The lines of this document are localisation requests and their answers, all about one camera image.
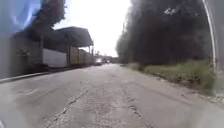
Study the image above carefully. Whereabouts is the car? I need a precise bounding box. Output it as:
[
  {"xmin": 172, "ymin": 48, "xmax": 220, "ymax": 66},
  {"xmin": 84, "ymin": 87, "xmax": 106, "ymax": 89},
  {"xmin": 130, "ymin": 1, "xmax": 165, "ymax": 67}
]
[{"xmin": 93, "ymin": 58, "xmax": 104, "ymax": 67}]

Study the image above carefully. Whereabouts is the grey cracked concrete road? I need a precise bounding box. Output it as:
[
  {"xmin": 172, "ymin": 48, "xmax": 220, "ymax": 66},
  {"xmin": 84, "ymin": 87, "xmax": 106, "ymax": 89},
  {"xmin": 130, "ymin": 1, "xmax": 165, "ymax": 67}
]
[{"xmin": 0, "ymin": 63, "xmax": 224, "ymax": 128}]

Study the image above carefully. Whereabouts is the building with dark overhanging roof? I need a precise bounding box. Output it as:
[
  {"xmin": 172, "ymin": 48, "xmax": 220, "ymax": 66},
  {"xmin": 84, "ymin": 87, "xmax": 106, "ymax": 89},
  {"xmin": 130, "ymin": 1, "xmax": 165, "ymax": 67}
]
[{"xmin": 41, "ymin": 25, "xmax": 95, "ymax": 54}]

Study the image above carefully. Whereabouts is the row of dark trees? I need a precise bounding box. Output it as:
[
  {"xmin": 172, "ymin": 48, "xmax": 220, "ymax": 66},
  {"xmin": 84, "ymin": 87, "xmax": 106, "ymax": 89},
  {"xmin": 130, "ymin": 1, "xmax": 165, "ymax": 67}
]
[{"xmin": 115, "ymin": 0, "xmax": 214, "ymax": 66}]

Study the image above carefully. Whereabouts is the grass verge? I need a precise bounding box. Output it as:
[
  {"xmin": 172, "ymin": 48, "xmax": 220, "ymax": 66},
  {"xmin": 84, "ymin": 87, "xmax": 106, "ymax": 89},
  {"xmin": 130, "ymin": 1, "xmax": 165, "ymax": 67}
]
[{"xmin": 124, "ymin": 59, "xmax": 219, "ymax": 96}]

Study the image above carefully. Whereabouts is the dark leafy tree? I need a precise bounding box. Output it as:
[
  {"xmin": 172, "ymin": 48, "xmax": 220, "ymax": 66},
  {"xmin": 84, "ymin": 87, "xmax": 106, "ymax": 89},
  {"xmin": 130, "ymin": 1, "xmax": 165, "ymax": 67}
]
[{"xmin": 31, "ymin": 0, "xmax": 67, "ymax": 33}]

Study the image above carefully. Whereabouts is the pale kerb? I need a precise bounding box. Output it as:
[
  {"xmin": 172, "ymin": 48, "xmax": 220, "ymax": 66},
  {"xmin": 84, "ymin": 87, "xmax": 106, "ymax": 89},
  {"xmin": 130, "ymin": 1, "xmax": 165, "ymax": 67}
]
[{"xmin": 0, "ymin": 68, "xmax": 73, "ymax": 84}]

